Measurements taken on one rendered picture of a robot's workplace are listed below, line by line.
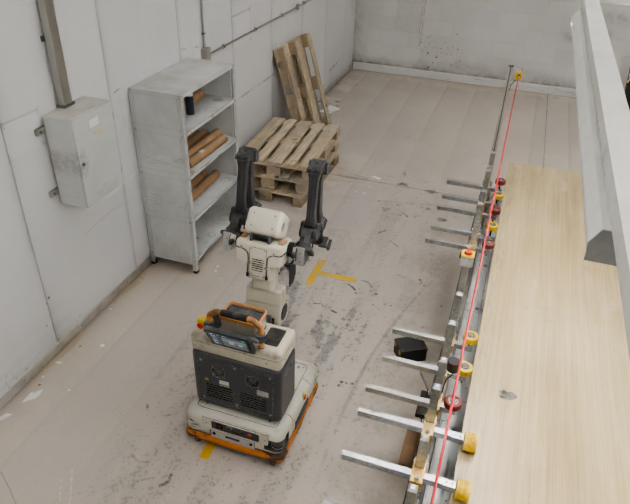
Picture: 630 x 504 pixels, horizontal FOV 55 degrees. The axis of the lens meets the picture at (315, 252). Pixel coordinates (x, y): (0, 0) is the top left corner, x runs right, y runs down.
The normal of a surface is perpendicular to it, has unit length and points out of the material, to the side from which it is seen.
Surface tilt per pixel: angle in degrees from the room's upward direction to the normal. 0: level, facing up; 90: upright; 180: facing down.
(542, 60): 90
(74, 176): 90
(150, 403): 0
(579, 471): 0
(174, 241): 90
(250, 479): 0
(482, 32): 90
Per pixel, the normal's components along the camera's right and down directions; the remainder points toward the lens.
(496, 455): 0.03, -0.84
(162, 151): -0.33, 0.51
